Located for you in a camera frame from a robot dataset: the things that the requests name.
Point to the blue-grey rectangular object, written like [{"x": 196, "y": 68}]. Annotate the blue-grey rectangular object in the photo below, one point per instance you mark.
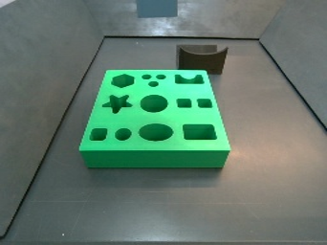
[{"x": 156, "y": 8}]

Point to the green shape sorter block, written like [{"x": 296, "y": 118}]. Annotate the green shape sorter block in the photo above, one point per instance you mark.
[{"x": 155, "y": 119}]

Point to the black curved block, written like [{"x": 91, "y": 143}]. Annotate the black curved block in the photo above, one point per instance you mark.
[{"x": 200, "y": 57}]

